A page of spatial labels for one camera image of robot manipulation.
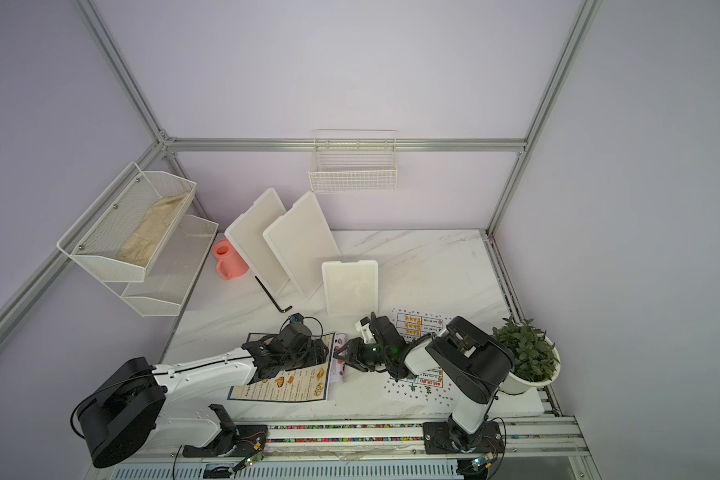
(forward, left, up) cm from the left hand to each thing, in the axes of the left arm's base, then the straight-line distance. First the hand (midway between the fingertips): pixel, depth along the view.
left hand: (320, 358), depth 86 cm
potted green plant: (-6, -55, +15) cm, 58 cm away
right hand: (-1, -6, 0) cm, 6 cm away
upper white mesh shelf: (+22, +51, +30) cm, 63 cm away
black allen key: (+16, +15, -1) cm, 22 cm away
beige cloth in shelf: (+18, +44, +29) cm, 56 cm away
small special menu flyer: (-4, -6, +3) cm, 7 cm away
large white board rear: (+25, +20, +26) cm, 41 cm away
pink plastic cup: (+31, +34, +7) cm, 46 cm away
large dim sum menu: (-7, +4, -1) cm, 8 cm away
